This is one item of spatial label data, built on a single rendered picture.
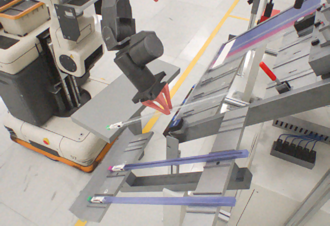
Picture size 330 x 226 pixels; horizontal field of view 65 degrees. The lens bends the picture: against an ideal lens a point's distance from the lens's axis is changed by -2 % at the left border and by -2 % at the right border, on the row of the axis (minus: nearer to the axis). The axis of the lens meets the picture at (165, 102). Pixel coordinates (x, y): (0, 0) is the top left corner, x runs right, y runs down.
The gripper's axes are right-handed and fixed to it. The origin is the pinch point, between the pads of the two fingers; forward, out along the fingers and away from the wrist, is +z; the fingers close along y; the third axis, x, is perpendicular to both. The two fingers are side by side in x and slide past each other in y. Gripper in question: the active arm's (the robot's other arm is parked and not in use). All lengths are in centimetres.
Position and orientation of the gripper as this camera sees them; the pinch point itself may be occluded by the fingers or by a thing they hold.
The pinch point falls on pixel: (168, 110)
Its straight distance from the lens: 72.5
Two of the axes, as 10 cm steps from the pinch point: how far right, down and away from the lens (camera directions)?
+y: 4.1, -6.4, 6.5
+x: -7.0, 2.4, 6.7
